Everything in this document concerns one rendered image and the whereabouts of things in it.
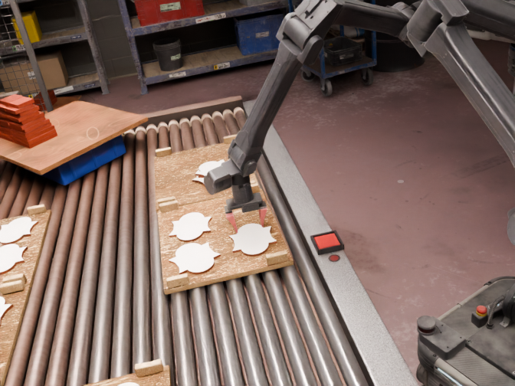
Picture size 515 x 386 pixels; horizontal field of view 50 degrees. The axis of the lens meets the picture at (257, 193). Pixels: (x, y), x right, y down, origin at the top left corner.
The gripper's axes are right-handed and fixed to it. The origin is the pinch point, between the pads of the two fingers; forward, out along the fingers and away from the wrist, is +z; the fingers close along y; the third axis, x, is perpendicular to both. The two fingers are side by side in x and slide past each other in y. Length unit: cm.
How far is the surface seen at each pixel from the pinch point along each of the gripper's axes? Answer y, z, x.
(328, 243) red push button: 20.2, 4.2, -11.8
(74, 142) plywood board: -57, -21, 65
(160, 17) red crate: -28, -46, 433
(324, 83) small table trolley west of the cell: 103, 31, 332
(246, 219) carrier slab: -0.1, 0.1, 6.8
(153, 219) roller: -29.0, -1.0, 20.3
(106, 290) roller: -41.8, 4.0, -11.1
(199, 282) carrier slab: -16.4, 3.8, -18.1
